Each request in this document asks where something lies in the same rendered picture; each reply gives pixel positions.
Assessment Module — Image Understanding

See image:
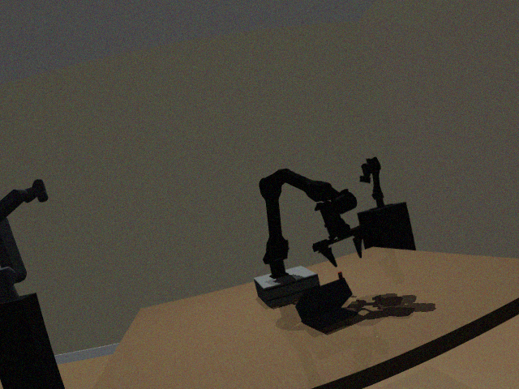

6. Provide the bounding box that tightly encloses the dark blue sloped panel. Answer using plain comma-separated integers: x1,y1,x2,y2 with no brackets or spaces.
295,278,358,329

